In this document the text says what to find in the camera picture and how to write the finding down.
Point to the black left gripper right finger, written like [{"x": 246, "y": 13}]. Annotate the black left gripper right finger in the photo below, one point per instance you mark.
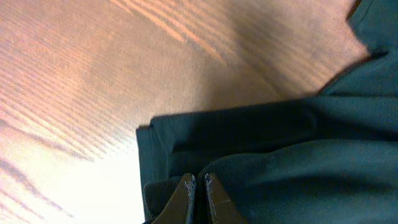
[{"x": 221, "y": 208}]

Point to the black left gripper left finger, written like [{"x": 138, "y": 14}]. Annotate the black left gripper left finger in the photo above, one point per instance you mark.
[{"x": 180, "y": 207}]

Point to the black polo shirt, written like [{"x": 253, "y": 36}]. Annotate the black polo shirt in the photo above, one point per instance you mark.
[{"x": 330, "y": 158}]

